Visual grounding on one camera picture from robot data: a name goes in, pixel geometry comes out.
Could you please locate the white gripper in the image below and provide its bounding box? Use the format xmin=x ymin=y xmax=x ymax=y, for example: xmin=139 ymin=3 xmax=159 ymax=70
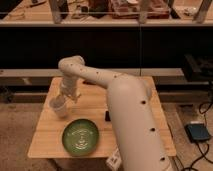
xmin=49 ymin=75 xmax=81 ymax=107

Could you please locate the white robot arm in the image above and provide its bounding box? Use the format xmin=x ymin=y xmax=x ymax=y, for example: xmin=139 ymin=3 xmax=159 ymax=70
xmin=49 ymin=56 xmax=173 ymax=171

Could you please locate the green ceramic bowl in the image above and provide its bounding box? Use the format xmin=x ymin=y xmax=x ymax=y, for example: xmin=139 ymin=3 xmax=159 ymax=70
xmin=62 ymin=119 xmax=99 ymax=157

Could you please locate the wooden table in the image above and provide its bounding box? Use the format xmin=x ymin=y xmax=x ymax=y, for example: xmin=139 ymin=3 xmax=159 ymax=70
xmin=27 ymin=76 xmax=178 ymax=160

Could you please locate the black rectangular device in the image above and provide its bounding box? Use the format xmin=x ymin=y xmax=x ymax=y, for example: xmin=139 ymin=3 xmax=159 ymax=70
xmin=105 ymin=111 xmax=111 ymax=122

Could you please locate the long wooden workbench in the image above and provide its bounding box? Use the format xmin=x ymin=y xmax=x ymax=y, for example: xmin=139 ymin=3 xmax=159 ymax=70
xmin=0 ymin=0 xmax=213 ymax=27

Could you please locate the black equipment right background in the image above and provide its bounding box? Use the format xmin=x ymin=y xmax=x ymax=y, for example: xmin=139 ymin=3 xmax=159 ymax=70
xmin=182 ymin=54 xmax=213 ymax=82

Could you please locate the black cable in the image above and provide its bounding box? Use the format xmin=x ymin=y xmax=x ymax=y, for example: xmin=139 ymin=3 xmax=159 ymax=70
xmin=174 ymin=96 xmax=213 ymax=171

